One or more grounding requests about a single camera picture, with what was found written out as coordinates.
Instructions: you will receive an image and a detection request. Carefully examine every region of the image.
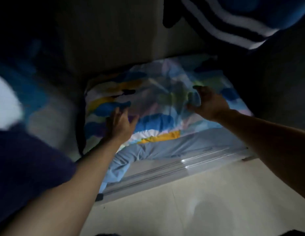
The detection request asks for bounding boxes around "person's right hand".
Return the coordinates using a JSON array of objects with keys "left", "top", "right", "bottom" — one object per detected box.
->
[{"left": 187, "top": 85, "right": 231, "bottom": 122}]

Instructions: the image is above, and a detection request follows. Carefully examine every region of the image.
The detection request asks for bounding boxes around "person's left hand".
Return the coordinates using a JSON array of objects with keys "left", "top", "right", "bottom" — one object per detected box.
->
[{"left": 106, "top": 107, "right": 139, "bottom": 143}]

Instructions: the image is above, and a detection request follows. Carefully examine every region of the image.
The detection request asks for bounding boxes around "colourful patterned pillow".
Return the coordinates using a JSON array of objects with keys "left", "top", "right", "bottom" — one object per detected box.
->
[{"left": 82, "top": 54, "right": 253, "bottom": 155}]

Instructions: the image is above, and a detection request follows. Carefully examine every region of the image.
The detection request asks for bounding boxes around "light blue pillow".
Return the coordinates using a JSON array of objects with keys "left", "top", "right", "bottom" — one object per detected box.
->
[{"left": 99, "top": 128, "right": 246, "bottom": 192}]

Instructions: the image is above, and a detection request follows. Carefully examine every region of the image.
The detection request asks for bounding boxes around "grey wooden wardrobe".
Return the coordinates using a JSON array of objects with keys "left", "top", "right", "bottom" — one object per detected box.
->
[{"left": 0, "top": 0, "right": 305, "bottom": 207}]

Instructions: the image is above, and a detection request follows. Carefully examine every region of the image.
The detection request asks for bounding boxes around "person's right forearm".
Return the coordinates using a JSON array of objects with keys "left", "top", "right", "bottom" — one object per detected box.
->
[{"left": 214, "top": 109, "right": 305, "bottom": 203}]

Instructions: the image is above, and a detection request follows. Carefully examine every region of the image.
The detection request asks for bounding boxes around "person's left forearm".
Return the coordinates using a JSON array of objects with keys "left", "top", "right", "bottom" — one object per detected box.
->
[{"left": 0, "top": 139, "right": 123, "bottom": 236}]

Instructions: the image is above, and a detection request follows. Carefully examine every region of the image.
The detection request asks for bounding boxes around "dark white striped garment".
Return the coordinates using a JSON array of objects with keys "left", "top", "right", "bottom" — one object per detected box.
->
[{"left": 163, "top": 0, "right": 305, "bottom": 51}]

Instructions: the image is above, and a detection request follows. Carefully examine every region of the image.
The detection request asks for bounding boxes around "navy hanging garment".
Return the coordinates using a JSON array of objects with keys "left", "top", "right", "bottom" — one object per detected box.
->
[{"left": 0, "top": 125, "right": 77, "bottom": 226}]

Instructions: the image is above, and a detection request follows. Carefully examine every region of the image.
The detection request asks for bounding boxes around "blue and white garment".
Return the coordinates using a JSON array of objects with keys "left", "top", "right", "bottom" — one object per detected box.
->
[{"left": 0, "top": 59, "right": 49, "bottom": 130}]

